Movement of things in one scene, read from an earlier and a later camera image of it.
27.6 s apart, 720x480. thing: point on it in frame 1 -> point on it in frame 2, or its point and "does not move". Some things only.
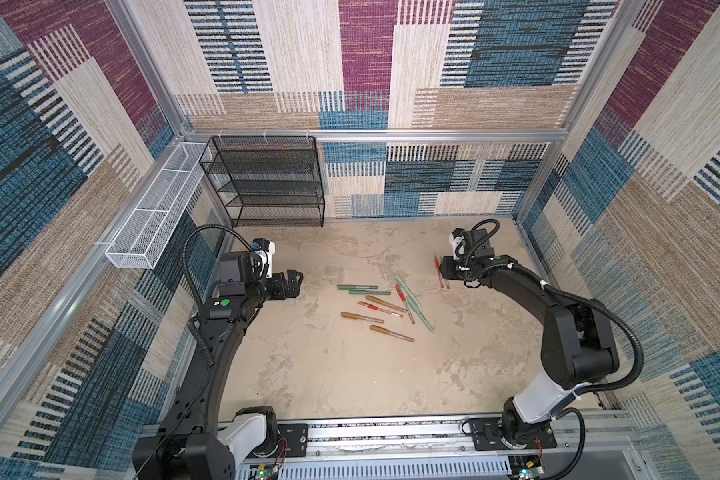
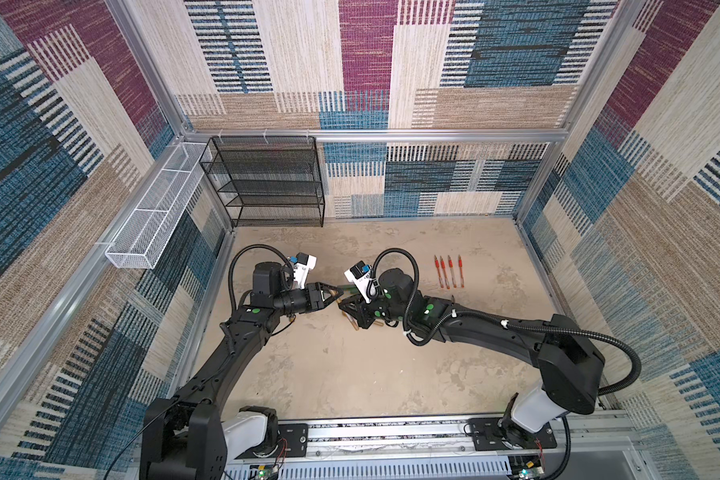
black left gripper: [290, 285] -> [313, 298]
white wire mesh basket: [139, 242] does not move
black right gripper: [446, 268] -> [358, 303]
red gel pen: [439, 274] does not move
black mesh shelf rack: [269, 180] does not move
